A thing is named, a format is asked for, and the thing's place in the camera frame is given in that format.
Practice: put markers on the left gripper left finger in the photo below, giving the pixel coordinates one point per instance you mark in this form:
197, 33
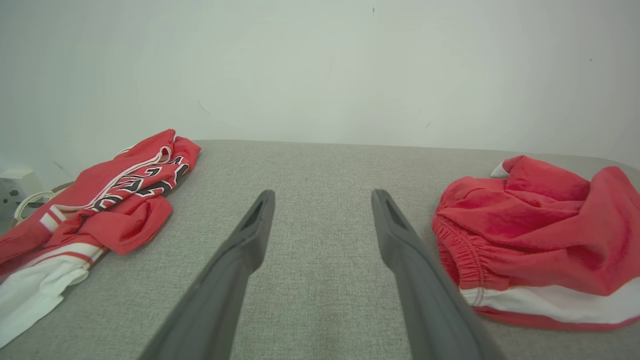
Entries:
215, 310

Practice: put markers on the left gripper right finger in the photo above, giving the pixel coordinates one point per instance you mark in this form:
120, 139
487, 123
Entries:
430, 310

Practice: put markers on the red basketball jersey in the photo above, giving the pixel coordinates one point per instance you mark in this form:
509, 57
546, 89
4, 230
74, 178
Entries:
125, 220

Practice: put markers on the red shorts with white band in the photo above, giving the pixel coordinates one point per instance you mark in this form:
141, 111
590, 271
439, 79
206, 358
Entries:
540, 235

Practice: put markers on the white wall socket box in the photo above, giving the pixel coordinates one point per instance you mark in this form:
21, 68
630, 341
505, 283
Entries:
17, 185

